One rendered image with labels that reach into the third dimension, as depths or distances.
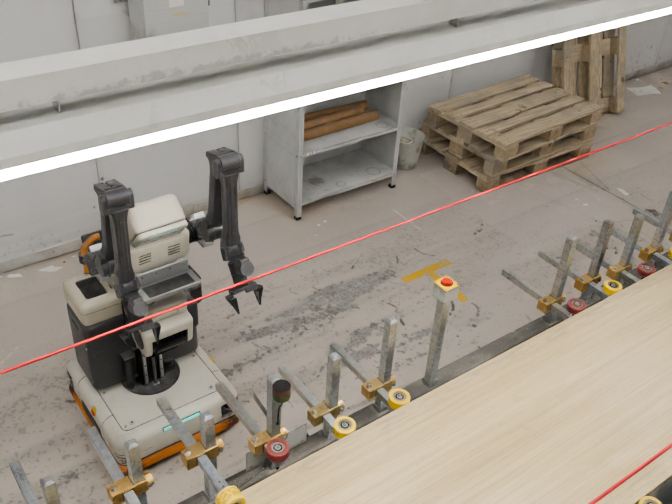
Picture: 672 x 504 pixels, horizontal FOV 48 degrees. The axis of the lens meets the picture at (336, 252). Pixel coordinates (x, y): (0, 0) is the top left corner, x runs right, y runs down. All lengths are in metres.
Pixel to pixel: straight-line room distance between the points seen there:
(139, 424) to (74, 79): 2.49
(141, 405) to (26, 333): 1.16
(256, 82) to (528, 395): 1.87
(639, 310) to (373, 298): 1.77
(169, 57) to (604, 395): 2.21
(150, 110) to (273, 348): 3.08
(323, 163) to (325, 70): 4.29
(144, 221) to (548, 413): 1.65
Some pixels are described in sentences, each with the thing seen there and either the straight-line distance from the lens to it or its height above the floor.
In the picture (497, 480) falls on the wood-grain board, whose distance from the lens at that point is 2.69.
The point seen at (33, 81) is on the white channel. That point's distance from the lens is 1.31.
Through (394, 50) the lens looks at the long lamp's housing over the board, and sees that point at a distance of 1.65.
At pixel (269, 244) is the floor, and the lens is 5.14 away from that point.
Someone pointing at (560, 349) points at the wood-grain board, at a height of 0.90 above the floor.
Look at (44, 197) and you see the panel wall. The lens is 4.96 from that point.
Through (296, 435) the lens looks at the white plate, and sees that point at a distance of 2.90.
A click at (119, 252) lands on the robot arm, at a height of 1.39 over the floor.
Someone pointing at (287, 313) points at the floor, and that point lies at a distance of 4.57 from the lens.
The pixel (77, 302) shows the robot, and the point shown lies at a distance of 3.49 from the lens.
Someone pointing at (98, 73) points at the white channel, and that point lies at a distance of 1.34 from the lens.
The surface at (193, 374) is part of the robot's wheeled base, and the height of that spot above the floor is 0.28.
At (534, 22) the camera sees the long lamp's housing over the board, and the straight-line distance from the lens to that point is 1.95.
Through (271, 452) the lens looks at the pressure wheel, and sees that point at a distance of 2.66.
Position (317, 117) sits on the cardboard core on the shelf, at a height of 0.60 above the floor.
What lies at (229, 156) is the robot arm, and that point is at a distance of 2.77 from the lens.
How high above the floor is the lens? 2.95
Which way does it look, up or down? 35 degrees down
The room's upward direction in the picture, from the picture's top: 4 degrees clockwise
